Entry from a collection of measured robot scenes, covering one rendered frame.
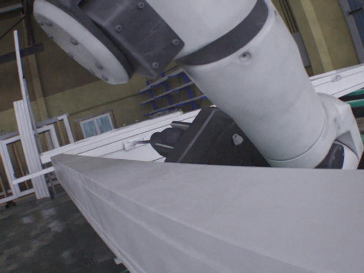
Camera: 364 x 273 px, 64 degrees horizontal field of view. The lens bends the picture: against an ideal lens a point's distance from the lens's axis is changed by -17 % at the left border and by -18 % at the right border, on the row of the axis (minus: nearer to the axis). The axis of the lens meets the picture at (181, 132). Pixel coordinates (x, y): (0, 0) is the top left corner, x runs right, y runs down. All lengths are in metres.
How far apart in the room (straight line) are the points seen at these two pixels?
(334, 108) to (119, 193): 0.19
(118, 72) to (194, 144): 0.27
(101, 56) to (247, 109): 0.09
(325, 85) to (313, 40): 7.00
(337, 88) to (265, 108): 0.88
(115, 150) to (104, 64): 0.50
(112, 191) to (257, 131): 0.10
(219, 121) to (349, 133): 0.19
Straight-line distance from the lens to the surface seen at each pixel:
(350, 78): 1.15
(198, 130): 0.44
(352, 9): 7.65
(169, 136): 0.48
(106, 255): 1.84
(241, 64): 0.18
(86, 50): 0.17
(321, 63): 7.98
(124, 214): 0.16
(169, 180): 0.15
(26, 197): 7.43
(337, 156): 0.29
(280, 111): 0.21
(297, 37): 8.58
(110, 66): 0.17
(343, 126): 0.29
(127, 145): 0.66
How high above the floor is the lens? 0.96
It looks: 4 degrees down
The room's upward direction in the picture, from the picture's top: 16 degrees counter-clockwise
